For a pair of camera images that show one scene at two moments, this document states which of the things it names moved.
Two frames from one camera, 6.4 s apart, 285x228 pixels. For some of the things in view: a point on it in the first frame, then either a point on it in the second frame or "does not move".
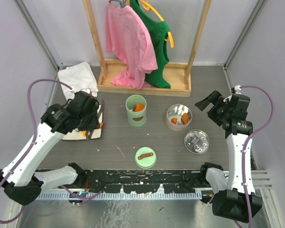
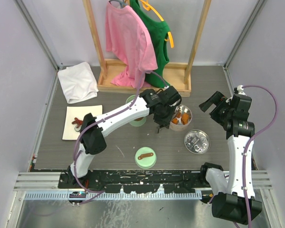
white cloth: x=80 y=76 does not move
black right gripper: x=214 y=97 does not move
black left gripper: x=94 y=124 → x=165 y=122
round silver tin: x=178 y=117 does not move
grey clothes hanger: x=123 y=3 does not move
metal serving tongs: x=89 y=132 → x=159 y=127
